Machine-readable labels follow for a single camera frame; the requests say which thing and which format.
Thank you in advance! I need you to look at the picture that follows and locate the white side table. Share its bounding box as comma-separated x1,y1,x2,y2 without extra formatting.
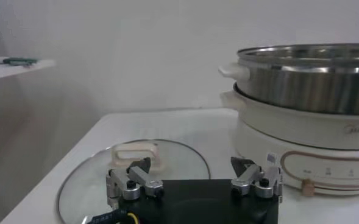
0,59,57,83

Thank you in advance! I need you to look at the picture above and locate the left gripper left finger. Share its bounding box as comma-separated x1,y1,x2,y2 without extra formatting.
105,156,165,211

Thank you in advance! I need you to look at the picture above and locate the green tool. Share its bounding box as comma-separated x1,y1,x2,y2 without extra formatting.
2,57,38,67

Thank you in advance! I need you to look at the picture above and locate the cream electric cooker base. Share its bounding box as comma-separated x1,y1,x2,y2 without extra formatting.
219,83,359,197

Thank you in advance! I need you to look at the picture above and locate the stainless steel steamer basket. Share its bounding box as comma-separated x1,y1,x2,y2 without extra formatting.
218,43,359,116

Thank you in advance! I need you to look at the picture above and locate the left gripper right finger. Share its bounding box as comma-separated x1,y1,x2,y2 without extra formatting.
230,156,283,203

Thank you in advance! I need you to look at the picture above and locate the glass lid with cream handle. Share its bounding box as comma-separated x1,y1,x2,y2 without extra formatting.
56,139,211,224

